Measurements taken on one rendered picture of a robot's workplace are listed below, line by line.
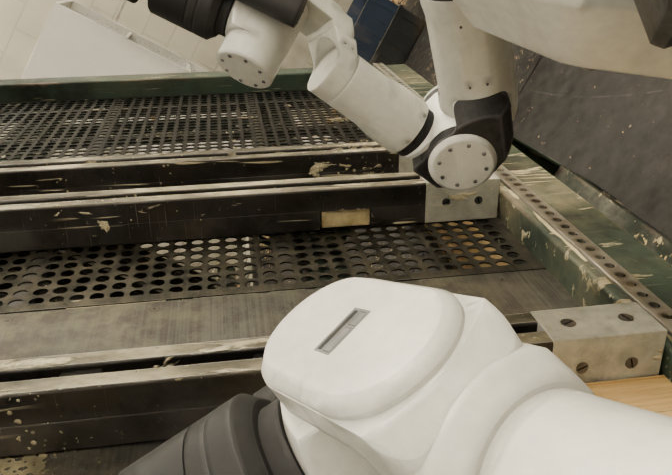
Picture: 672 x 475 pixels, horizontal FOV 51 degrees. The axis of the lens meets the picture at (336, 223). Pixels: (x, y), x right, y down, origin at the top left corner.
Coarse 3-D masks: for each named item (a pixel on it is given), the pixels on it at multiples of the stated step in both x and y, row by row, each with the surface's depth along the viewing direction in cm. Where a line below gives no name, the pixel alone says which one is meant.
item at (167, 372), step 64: (512, 320) 75; (576, 320) 75; (640, 320) 75; (0, 384) 66; (64, 384) 66; (128, 384) 66; (192, 384) 67; (256, 384) 68; (0, 448) 66; (64, 448) 67
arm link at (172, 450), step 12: (180, 432) 32; (168, 444) 32; (180, 444) 31; (144, 456) 32; (156, 456) 31; (168, 456) 31; (180, 456) 30; (132, 468) 32; (144, 468) 31; (156, 468) 30; (168, 468) 30; (180, 468) 30
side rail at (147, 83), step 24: (192, 72) 210; (216, 72) 210; (288, 72) 209; (0, 96) 197; (24, 96) 198; (48, 96) 199; (72, 96) 200; (96, 96) 201; (120, 96) 202; (144, 96) 204; (240, 96) 208; (288, 96) 210
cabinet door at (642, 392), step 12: (588, 384) 74; (600, 384) 74; (612, 384) 74; (624, 384) 74; (636, 384) 74; (648, 384) 74; (660, 384) 74; (600, 396) 72; (612, 396) 72; (624, 396) 72; (636, 396) 72; (648, 396) 72; (660, 396) 72; (648, 408) 70; (660, 408) 70
